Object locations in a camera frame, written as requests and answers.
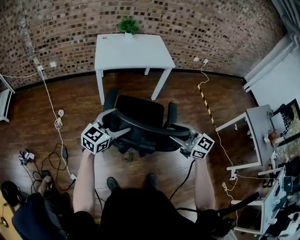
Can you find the white shelf unit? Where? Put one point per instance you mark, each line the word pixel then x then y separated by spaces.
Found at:
pixel 5 98

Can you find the person's left forearm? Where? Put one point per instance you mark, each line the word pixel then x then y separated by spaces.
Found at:
pixel 84 182

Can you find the large dark framed picture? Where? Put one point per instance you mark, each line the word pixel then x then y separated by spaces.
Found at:
pixel 294 126

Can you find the small black and white device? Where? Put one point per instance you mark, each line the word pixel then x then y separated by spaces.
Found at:
pixel 26 157

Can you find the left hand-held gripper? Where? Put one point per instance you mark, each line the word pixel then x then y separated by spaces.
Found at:
pixel 93 138

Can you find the dried flowers in vase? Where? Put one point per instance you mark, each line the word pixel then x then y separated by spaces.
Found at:
pixel 272 136

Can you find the small white table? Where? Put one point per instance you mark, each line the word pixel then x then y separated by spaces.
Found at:
pixel 131 51

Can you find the black mesh office chair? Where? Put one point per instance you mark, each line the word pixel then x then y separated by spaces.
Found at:
pixel 140 112

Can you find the black power adapter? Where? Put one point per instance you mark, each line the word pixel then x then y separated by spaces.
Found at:
pixel 65 152

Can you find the white power strip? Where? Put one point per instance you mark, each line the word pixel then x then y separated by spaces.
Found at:
pixel 233 177
pixel 73 176

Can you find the grey desk with white legs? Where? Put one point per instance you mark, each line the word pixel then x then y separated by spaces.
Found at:
pixel 260 126

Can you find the person's right forearm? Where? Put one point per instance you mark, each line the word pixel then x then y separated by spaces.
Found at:
pixel 205 185

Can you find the person's black shoe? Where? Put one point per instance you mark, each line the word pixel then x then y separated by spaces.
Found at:
pixel 112 184
pixel 152 180

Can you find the long black bar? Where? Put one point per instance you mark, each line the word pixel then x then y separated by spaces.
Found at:
pixel 243 201

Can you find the person's black clothing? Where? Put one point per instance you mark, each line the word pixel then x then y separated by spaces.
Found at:
pixel 145 215

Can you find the green potted plant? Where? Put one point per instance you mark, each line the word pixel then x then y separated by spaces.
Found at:
pixel 128 25

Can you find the white desk with equipment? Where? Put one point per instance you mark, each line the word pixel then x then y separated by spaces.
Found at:
pixel 269 206

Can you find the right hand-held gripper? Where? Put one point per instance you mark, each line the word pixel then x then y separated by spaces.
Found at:
pixel 202 146

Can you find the yellow-black tape strip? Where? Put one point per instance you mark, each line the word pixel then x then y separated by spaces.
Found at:
pixel 206 104

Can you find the silver laptop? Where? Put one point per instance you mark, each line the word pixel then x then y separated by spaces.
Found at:
pixel 277 122

